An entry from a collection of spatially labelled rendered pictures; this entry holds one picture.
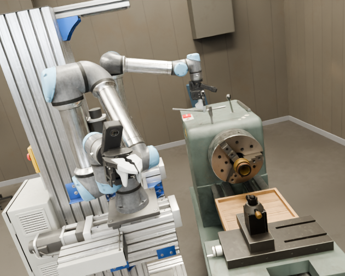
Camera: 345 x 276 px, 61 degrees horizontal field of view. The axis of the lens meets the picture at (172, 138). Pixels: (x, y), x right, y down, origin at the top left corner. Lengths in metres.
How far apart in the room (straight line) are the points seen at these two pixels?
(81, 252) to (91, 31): 3.85
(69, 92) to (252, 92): 4.42
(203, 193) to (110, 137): 1.33
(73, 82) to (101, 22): 3.70
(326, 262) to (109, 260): 0.84
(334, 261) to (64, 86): 1.19
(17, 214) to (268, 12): 4.67
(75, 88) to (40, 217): 0.68
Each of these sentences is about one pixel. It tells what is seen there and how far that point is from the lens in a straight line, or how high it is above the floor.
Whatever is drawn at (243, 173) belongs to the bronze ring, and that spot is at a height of 1.06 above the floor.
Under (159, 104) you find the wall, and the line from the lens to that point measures 4.88.
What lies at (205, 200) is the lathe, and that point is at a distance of 2.03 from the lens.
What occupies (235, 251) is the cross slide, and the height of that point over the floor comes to 0.97.
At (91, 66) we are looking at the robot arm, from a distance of 1.13.
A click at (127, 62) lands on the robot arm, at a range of 1.64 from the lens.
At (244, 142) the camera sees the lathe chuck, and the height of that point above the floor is 1.18.
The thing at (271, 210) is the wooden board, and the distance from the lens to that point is 1.67.
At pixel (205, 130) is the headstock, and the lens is 1.85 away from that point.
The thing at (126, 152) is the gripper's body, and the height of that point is 1.59.
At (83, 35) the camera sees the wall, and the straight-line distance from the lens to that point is 4.79.
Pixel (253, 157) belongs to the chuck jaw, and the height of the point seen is 1.10.
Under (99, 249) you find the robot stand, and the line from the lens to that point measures 1.30.
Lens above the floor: 1.84
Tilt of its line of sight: 19 degrees down
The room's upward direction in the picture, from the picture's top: 11 degrees counter-clockwise
